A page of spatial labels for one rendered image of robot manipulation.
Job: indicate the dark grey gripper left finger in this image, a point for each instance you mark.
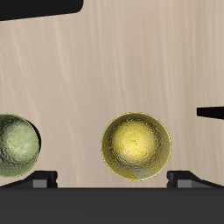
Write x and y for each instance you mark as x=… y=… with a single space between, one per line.
x=43 y=178

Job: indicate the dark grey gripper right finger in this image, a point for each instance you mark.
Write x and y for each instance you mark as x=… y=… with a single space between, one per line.
x=180 y=178

